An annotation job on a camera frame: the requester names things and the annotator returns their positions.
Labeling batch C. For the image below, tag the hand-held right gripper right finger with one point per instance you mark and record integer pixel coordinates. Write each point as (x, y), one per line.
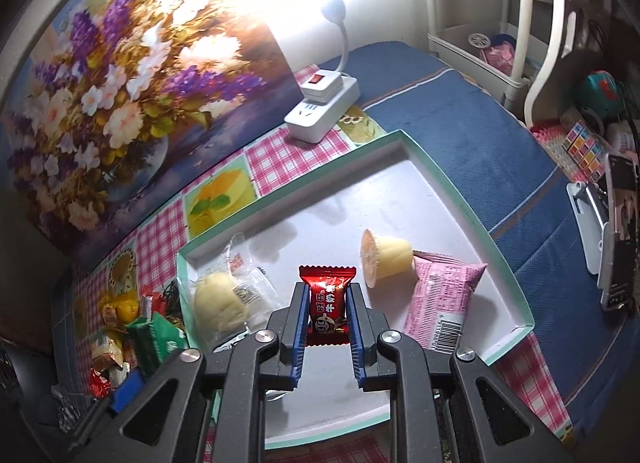
(357, 343)

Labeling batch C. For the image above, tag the white round reel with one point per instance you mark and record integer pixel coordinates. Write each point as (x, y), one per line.
(477, 39)

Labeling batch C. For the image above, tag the white adapter with red switch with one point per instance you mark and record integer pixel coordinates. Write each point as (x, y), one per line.
(320, 85)

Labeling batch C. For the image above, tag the white shelf rack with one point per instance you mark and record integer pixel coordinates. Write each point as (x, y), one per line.
(522, 18)

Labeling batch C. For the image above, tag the yellow jelly cup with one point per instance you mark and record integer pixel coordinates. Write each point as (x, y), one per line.
(390, 255)

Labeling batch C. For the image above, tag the pink patterned pouch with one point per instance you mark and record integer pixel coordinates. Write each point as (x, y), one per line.
(502, 53)

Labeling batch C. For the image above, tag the clear packet with white bun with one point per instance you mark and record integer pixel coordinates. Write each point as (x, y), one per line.
(220, 300)

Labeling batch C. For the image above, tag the teal cardboard tray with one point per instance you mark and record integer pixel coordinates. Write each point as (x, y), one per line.
(325, 223)

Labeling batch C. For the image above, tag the silver foil wrapper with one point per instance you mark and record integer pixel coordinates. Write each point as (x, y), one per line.
(65, 413)

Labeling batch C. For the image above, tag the teal round object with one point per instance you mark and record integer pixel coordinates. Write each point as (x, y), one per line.
(597, 90)

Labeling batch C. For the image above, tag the green striped snack packet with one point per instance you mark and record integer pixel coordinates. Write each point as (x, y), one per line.
(142, 345)

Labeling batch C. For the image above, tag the colourful checkered box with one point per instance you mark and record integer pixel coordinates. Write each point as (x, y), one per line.
(582, 148)

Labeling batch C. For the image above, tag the pink snack packet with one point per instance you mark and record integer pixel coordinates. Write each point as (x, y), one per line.
(440, 298)

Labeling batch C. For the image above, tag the white phone stand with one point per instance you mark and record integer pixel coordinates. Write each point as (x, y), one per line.
(590, 223)

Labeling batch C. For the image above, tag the white power strip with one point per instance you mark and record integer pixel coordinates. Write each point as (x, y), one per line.
(320, 120)

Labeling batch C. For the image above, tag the black smartphone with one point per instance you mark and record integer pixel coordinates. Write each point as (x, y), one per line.
(622, 243)

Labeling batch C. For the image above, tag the flower painting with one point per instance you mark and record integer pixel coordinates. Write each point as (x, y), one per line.
(125, 93)

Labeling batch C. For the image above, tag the red candy packet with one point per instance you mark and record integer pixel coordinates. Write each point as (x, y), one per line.
(327, 303)
(100, 380)

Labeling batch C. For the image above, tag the white gooseneck lamp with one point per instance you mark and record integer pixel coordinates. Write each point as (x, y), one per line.
(332, 10)

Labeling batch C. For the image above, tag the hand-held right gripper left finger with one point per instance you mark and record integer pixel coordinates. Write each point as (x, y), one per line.
(299, 338)

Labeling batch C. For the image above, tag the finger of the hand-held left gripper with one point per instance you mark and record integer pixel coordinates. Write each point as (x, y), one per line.
(127, 390)

